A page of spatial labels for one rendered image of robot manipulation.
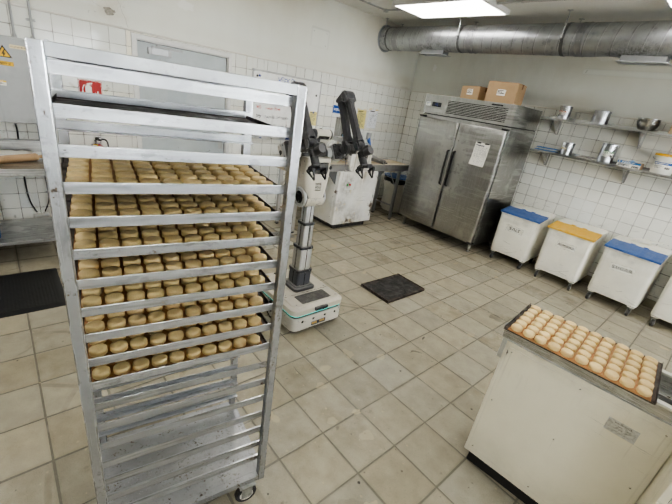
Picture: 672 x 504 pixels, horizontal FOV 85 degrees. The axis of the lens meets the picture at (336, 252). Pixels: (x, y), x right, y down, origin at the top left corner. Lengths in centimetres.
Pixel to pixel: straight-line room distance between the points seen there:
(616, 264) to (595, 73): 243
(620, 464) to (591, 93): 474
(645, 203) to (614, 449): 411
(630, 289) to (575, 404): 339
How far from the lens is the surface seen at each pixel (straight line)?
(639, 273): 528
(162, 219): 116
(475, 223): 553
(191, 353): 147
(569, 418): 213
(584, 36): 510
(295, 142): 118
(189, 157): 112
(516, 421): 223
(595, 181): 594
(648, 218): 585
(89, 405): 144
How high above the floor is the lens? 181
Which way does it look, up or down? 23 degrees down
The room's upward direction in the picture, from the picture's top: 9 degrees clockwise
